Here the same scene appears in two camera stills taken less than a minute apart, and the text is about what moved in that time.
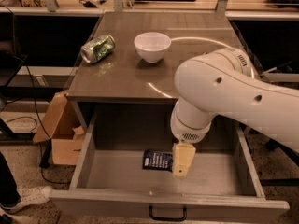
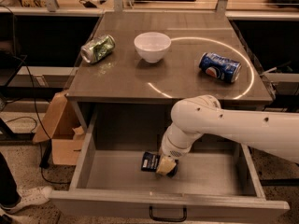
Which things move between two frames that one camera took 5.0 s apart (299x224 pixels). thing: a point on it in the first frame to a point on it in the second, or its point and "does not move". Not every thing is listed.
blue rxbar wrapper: (157, 161) does not move
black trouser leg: (8, 192) does not move
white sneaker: (31, 195) does not move
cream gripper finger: (183, 156) to (165, 165)
